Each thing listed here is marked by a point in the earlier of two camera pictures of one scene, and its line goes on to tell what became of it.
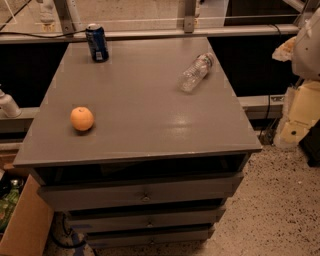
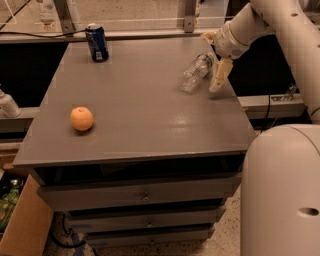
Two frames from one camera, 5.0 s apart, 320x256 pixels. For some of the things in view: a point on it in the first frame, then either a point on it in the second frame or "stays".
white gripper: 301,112 -> 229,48
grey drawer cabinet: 139,141 stays
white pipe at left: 8,105 stays
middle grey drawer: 155,219 stays
